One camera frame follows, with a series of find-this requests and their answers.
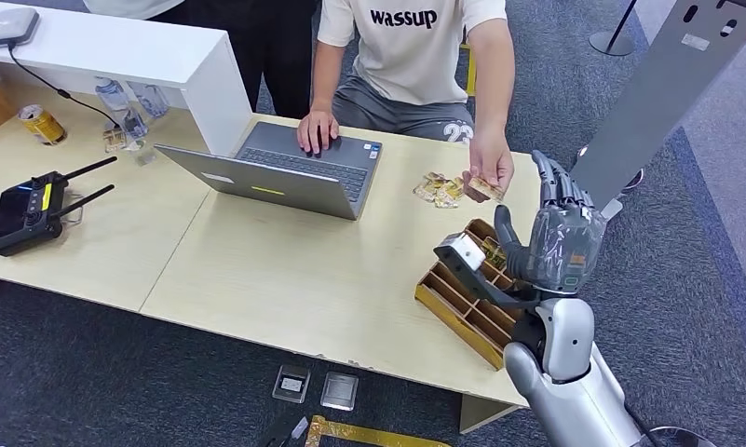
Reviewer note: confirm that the clear plastic water bottle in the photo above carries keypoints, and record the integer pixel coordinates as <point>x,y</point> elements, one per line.
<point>151,98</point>
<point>122,111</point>

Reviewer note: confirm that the person's right hand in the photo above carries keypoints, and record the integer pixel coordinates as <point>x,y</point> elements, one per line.
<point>317,131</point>

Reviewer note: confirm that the black remote controller with antennas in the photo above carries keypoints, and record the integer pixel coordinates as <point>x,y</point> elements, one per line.
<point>24,213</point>

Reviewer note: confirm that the pale desk leg panel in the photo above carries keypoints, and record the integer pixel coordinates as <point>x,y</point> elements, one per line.
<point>483,412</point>

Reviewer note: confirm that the grey flat device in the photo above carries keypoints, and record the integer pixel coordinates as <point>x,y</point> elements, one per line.
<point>11,26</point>

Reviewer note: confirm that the seated person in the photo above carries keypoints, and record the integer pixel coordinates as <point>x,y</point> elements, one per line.
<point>409,55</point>

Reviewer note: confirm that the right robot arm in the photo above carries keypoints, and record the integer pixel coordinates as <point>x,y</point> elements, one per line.
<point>570,395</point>

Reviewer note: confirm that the white desk riser shelf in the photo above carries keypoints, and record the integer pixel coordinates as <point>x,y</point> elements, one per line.
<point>132,55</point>

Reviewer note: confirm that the wooden slotted card rack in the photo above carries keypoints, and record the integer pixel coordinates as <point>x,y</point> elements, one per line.
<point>465,308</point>

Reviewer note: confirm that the autumn road print card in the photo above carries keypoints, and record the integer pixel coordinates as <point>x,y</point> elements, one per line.
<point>493,253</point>

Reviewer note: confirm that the yellow drink can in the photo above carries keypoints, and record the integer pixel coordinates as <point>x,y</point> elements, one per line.
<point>42,125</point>

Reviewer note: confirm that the grey metal sign panel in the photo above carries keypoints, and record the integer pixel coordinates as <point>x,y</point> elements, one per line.
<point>662,92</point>

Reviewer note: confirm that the standing person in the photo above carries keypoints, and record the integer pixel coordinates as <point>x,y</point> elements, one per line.
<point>286,49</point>

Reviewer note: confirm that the person's left hand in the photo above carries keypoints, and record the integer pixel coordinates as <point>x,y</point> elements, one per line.
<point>490,160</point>

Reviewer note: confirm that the person's left forearm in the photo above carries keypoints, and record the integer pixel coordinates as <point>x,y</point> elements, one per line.
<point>493,105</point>

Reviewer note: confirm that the person's right forearm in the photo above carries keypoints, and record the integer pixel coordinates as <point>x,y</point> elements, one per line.
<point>326,86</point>

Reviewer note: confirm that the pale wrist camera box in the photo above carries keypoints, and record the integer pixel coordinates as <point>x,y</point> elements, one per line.
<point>462,253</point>

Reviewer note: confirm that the grey open laptop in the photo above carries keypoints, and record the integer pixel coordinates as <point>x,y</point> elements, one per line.
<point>311,166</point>

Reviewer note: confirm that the small grey floor box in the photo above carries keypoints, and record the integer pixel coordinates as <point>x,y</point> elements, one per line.
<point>340,391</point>

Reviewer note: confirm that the gold frame strip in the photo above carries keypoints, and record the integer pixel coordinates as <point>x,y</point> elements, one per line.
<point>360,435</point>

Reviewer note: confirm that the small card packet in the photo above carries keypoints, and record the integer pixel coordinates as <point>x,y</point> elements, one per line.
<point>114,140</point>

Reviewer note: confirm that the black stanchion pole with base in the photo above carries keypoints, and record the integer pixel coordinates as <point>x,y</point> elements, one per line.
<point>613,42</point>

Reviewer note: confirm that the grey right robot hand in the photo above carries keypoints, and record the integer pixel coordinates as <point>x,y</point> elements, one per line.
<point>564,247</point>

